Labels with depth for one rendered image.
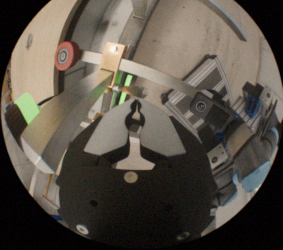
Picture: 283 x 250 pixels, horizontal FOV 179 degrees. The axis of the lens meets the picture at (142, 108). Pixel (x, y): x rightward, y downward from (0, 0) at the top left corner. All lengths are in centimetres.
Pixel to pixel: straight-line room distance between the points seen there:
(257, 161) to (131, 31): 52
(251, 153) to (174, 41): 115
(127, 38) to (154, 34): 75
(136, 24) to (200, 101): 36
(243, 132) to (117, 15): 62
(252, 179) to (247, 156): 5
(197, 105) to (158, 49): 97
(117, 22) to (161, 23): 73
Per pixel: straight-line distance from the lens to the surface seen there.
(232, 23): 29
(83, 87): 15
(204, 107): 21
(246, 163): 21
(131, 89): 15
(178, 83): 28
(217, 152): 53
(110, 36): 53
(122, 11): 56
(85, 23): 46
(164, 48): 115
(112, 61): 25
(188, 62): 124
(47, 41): 37
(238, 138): 22
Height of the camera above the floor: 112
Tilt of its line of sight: 59 degrees down
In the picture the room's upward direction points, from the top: 178 degrees clockwise
